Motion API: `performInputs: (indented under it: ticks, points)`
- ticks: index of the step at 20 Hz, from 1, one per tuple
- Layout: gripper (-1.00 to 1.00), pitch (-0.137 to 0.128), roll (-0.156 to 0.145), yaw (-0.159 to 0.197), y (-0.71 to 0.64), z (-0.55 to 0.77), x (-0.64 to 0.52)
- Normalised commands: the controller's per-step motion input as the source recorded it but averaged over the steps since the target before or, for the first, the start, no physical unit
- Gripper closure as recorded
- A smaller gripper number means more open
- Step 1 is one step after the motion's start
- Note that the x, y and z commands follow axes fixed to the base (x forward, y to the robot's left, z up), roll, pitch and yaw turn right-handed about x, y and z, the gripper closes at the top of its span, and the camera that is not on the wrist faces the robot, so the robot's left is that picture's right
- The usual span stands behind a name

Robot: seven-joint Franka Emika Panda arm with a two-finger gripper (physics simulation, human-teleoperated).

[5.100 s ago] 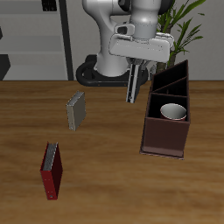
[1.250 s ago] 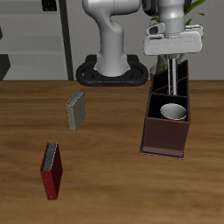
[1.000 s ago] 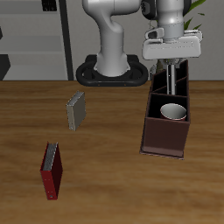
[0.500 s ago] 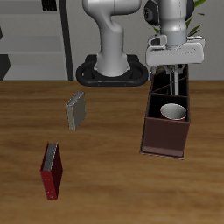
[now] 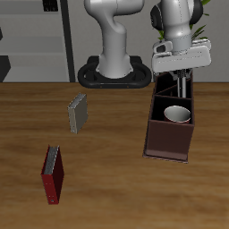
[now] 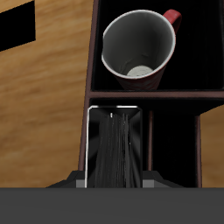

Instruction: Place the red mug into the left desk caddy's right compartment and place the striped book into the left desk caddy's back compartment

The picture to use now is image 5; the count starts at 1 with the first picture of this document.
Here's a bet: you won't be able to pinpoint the black books on shelf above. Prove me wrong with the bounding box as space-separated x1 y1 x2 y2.
42 0 59 13

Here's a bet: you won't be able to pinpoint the grey book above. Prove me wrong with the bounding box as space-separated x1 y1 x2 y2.
67 92 89 135

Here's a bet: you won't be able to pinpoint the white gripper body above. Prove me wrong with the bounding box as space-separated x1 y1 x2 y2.
150 38 213 74

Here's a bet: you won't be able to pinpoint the striped book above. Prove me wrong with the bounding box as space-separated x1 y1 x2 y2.
177 71 188 99

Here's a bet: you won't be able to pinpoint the white shelf unit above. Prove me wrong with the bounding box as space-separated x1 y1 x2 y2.
0 0 76 83

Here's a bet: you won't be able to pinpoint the red book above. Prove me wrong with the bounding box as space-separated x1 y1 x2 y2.
40 144 65 206

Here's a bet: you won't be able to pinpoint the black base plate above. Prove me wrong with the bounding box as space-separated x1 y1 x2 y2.
77 55 153 89

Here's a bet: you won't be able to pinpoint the dark brown desk caddy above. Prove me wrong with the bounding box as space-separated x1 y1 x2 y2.
142 69 196 165

